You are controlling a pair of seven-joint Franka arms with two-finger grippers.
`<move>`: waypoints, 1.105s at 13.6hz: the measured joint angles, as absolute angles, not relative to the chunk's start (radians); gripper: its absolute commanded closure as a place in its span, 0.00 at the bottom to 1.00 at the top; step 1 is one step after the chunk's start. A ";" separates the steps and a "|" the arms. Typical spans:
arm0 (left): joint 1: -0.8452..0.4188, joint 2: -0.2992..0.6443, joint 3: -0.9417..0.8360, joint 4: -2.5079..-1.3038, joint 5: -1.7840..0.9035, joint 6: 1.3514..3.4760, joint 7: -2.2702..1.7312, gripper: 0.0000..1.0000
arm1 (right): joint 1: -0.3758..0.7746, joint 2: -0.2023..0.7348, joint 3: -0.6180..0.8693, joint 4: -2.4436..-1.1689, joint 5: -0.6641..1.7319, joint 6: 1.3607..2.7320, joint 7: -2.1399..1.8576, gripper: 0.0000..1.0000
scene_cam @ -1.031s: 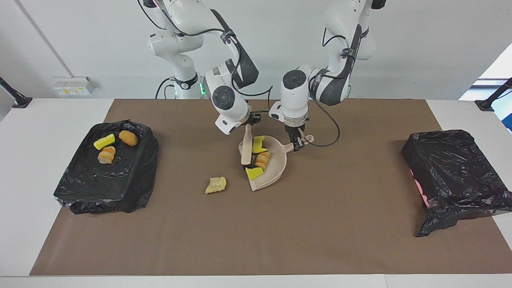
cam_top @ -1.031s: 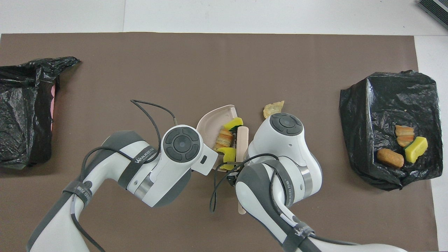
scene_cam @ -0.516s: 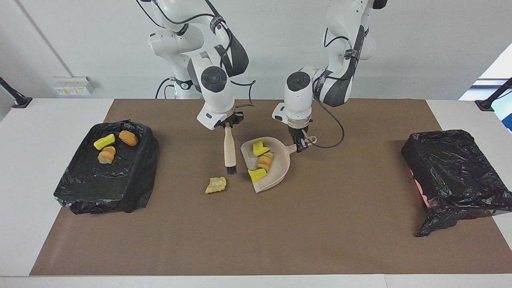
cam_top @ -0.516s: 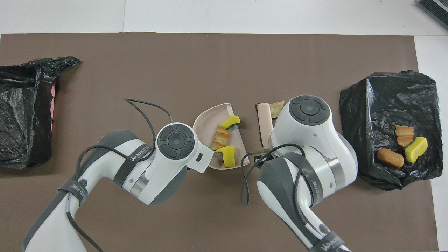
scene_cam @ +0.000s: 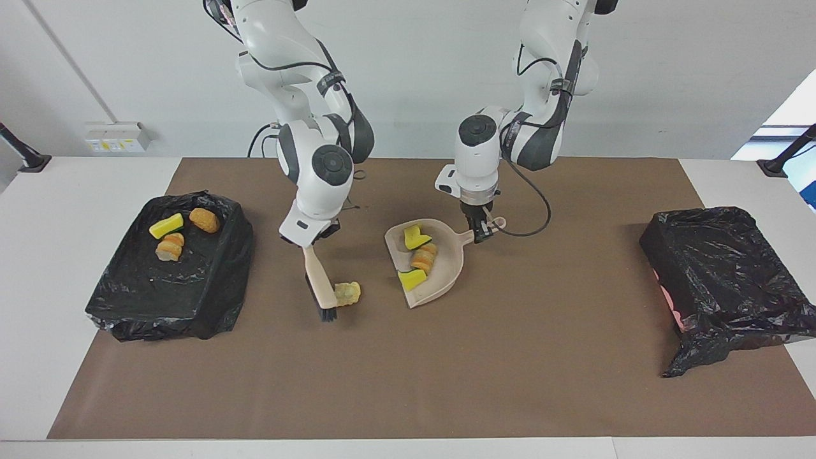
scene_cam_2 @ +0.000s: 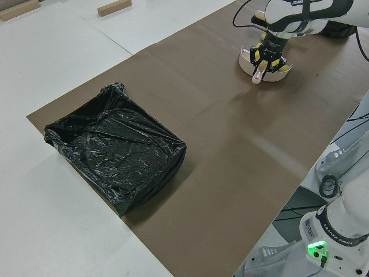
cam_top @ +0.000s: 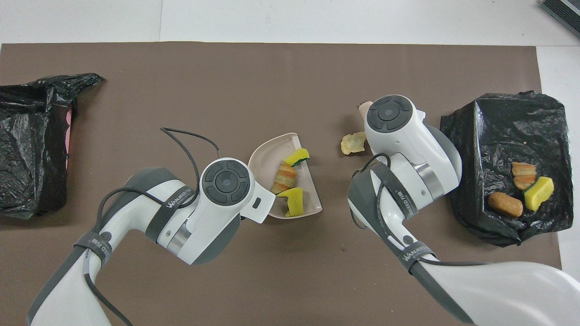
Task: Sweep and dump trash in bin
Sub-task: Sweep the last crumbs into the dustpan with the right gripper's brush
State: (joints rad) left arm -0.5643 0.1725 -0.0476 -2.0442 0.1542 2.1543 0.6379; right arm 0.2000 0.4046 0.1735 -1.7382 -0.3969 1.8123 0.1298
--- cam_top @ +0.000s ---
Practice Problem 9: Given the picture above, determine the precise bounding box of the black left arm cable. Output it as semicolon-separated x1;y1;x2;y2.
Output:
84;127;222;326

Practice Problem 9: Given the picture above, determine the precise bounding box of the brown paper table mat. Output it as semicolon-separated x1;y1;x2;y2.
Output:
0;42;569;326

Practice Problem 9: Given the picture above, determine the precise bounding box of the curved yellow sponge piece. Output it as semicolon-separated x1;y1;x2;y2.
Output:
275;187;304;218

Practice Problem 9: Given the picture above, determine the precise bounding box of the pale paper piece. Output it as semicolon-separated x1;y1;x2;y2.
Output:
340;131;368;156

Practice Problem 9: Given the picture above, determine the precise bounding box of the beige plastic dustpan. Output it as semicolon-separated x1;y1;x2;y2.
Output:
248;132;323;220

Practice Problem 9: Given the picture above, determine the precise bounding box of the yellow green sponge block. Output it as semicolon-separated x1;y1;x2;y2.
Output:
283;148;310;167

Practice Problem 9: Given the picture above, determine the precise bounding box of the orange striped croissant piece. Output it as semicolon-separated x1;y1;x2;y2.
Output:
271;162;298;195

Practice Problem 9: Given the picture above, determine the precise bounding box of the orange striped bread piece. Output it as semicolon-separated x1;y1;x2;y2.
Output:
511;162;538;191

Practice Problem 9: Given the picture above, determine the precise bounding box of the brown bread roll piece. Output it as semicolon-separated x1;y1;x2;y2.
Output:
487;192;524;218

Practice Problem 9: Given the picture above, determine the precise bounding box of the black bag lined pink bin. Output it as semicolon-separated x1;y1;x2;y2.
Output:
0;73;105;221

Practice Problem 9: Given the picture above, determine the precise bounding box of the dark grey ribbed panel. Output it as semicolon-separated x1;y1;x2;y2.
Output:
540;0;580;39

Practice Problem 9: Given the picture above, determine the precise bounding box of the yellow sponge wedge piece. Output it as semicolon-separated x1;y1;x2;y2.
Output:
523;176;555;212

